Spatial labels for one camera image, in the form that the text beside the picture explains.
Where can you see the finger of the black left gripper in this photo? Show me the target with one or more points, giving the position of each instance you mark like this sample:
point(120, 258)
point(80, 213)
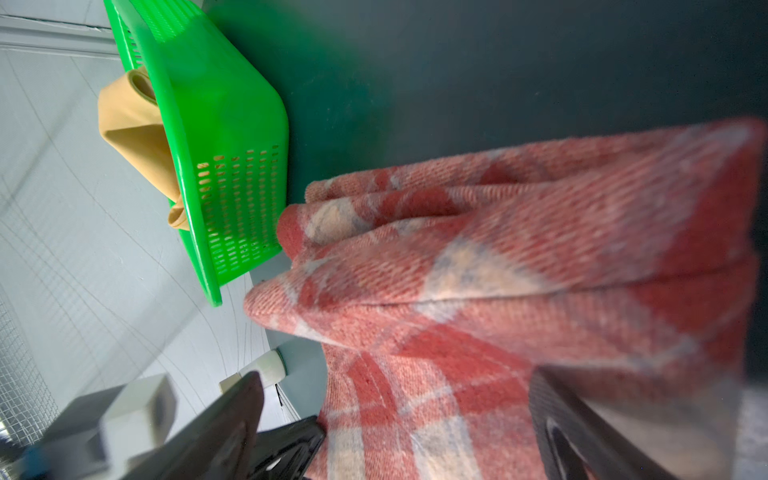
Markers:
point(286, 453)

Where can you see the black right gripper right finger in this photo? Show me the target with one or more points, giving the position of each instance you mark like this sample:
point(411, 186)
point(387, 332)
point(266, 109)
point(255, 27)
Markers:
point(574, 442)

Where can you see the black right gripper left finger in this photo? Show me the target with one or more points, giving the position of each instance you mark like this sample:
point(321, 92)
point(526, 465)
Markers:
point(217, 444)

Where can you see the red plaid skirt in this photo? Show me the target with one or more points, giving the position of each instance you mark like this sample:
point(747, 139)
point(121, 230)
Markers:
point(622, 263)

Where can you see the green plastic basket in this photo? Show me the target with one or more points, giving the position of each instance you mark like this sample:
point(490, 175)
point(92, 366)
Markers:
point(227, 130)

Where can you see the yellow tan skirt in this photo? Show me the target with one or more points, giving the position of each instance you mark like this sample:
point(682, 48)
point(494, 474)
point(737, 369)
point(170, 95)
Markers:
point(129, 120)

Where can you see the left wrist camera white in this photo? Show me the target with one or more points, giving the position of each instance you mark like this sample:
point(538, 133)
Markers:
point(104, 435)

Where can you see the white wire basket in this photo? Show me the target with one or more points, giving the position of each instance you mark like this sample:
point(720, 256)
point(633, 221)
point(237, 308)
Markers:
point(27, 405)

